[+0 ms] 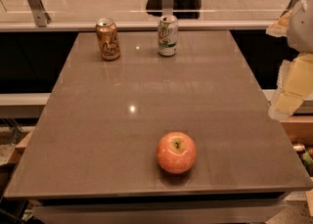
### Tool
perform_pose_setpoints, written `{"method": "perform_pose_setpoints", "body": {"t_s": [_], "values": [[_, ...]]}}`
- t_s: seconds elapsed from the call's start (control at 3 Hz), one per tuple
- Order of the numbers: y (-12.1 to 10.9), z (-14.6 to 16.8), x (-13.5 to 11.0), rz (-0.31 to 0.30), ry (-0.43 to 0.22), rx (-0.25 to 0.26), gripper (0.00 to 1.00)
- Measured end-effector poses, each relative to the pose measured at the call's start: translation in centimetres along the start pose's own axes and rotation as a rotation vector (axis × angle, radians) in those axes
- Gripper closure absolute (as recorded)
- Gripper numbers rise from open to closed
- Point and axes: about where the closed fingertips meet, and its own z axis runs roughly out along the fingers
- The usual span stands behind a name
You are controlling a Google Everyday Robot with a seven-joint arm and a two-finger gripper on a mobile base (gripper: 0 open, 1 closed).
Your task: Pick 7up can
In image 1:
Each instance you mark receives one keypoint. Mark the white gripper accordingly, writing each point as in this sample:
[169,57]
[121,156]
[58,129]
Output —
[301,27]

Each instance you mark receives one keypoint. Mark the white green 7up can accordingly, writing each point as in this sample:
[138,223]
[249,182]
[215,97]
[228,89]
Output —
[167,35]

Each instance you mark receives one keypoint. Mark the orange soda can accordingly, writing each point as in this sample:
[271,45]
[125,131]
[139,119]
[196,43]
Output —
[108,40]

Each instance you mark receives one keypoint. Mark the cans in side box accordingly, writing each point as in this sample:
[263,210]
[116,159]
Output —
[305,157]

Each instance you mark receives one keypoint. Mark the red yellow apple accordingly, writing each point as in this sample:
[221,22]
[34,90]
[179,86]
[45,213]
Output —
[176,152]

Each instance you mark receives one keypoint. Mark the left metal railing bracket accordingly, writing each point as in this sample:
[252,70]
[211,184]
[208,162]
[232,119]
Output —
[39,13]

